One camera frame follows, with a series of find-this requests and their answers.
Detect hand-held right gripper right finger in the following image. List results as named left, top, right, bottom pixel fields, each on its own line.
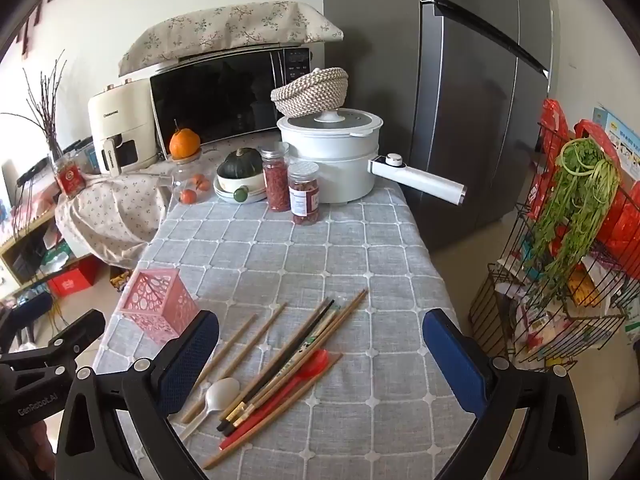
left=421, top=308, right=589, bottom=480

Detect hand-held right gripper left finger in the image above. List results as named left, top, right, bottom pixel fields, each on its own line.
left=54, top=309, right=222, bottom=480

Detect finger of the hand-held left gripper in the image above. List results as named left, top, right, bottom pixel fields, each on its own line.
left=0, top=291, right=54, bottom=342
left=0, top=309, right=107, bottom=377

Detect wooden chopstick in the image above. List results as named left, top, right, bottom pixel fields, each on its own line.
left=192, top=313, right=259, bottom=391
left=202, top=353, right=344, bottom=471
left=245, top=288, right=369, bottom=408
left=180, top=302, right=288, bottom=424

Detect white plastic spoon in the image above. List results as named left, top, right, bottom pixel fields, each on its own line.
left=177, top=376, right=242, bottom=442

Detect pink perforated utensil holder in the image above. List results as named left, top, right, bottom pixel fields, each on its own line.
left=119, top=268, right=200, bottom=347

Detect black chopstick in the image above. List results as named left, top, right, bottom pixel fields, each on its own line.
left=216, top=299, right=332, bottom=432
left=223, top=300, right=336, bottom=437

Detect red plastic spoon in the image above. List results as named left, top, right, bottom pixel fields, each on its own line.
left=219, top=349, right=332, bottom=452

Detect red box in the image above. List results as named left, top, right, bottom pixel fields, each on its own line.
left=47, top=266, right=101, bottom=298

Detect wooden shelf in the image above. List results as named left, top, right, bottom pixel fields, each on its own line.
left=0, top=205, right=61, bottom=286

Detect floral draped cloth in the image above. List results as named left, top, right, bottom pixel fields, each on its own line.
left=54, top=160, right=173, bottom=269

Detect red labelled jar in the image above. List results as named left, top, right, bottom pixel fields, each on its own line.
left=50, top=152, right=88, bottom=198

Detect grey checked tablecloth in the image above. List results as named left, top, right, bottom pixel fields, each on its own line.
left=92, top=180, right=481, bottom=480

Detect white bowl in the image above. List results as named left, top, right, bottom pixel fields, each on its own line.
left=216, top=170, right=264, bottom=194

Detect clear glass jar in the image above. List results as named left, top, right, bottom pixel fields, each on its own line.
left=167, top=152, right=213, bottom=206

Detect jar of goji berries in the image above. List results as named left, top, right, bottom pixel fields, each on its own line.
left=259, top=142, right=292, bottom=213

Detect jar of dried red fruit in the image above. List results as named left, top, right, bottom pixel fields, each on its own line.
left=287, top=161, right=321, bottom=226

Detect dark green squash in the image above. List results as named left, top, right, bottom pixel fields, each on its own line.
left=222, top=148, right=264, bottom=181

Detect dry twigs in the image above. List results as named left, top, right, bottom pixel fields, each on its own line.
left=0, top=50, right=68, bottom=161

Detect green leafy herbs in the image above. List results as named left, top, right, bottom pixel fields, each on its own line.
left=530, top=138, right=621, bottom=293

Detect large orange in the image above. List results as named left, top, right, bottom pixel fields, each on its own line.
left=169, top=120, right=202, bottom=160

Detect cream air fryer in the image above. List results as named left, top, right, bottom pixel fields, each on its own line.
left=88, top=79, right=161, bottom=177

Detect red plastic bag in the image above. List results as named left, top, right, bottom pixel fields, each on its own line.
left=525, top=99, right=573, bottom=221
left=575, top=119, right=632, bottom=256

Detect white electric pot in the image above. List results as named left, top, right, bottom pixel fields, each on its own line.
left=276, top=107, right=468, bottom=207

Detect grey refrigerator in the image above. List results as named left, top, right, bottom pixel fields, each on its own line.
left=322, top=0, right=556, bottom=253

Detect black microwave oven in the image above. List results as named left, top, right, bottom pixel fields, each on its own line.
left=149, top=46, right=327, bottom=158

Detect floral microwave cover cloth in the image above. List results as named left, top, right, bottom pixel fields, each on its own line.
left=118, top=1, right=345, bottom=77

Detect black wire rack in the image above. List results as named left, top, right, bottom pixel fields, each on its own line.
left=469, top=110, right=640, bottom=372

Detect wall poster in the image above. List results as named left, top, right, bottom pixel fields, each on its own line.
left=592, top=105, right=640, bottom=181

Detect woven rope basket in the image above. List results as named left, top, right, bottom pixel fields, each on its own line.
left=270, top=67, right=350, bottom=119

